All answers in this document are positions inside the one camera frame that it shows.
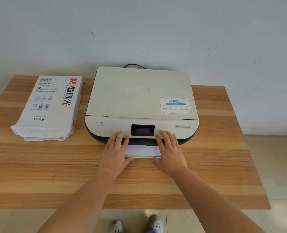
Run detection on person's left hand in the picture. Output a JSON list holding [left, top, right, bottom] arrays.
[[98, 131, 134, 180]]

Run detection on person's right hand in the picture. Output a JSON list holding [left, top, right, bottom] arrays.
[[153, 130, 189, 178]]

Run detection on printer paper tray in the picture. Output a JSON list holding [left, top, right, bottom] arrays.
[[125, 144, 162, 159]]

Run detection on person's right forearm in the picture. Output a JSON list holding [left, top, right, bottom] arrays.
[[172, 167, 266, 233]]

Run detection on person's left forearm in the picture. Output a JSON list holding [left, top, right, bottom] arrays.
[[37, 170, 115, 233]]

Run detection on white paper sheets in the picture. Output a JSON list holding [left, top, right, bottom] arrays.
[[127, 145, 161, 156]]

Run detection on white blue label sticker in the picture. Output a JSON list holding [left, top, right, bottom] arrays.
[[160, 97, 192, 114]]

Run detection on white inkjet printer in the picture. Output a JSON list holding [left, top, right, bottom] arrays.
[[84, 66, 200, 146]]

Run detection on person's right grey clog shoe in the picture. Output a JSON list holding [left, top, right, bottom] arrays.
[[146, 214, 163, 233]]

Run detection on person's grey clog shoe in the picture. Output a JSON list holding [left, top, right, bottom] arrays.
[[146, 214, 163, 233], [109, 219, 124, 233]]

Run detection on person's left grey clog shoe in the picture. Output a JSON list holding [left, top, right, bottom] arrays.
[[109, 219, 124, 233]]

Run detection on white wrapped paper ream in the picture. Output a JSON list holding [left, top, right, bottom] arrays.
[[10, 75, 85, 142]]

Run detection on black power cable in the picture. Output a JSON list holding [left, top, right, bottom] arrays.
[[123, 64, 147, 70]]

